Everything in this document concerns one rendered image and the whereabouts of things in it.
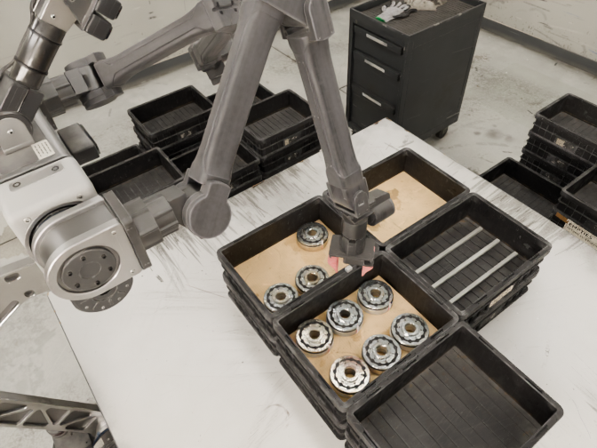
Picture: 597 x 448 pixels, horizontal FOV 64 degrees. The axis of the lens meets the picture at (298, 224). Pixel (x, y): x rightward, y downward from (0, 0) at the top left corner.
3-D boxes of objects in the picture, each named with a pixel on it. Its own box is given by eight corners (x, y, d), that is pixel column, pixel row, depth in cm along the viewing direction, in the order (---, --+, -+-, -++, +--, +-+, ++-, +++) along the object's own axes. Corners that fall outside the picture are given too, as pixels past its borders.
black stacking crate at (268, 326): (273, 341, 133) (270, 320, 125) (220, 275, 150) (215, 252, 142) (378, 272, 148) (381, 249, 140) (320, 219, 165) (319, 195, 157)
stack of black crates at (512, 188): (561, 228, 245) (579, 196, 228) (526, 256, 234) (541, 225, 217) (497, 188, 268) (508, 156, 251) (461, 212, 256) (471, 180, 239)
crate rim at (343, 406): (342, 415, 109) (343, 412, 107) (270, 324, 126) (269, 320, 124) (460, 323, 124) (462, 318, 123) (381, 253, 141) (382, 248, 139)
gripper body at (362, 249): (331, 238, 116) (332, 218, 110) (374, 244, 114) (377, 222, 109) (328, 259, 111) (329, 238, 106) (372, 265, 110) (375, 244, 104)
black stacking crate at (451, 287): (452, 340, 131) (461, 318, 123) (379, 273, 148) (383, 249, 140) (540, 270, 146) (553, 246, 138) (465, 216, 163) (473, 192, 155)
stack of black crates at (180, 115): (170, 199, 271) (149, 135, 238) (147, 172, 288) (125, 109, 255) (229, 171, 287) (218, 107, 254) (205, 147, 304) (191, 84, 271)
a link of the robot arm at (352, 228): (337, 211, 103) (354, 226, 100) (360, 197, 106) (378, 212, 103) (335, 232, 108) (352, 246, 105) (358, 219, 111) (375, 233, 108)
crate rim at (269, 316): (270, 324, 126) (269, 320, 124) (215, 255, 143) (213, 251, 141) (381, 253, 141) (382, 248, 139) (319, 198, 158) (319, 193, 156)
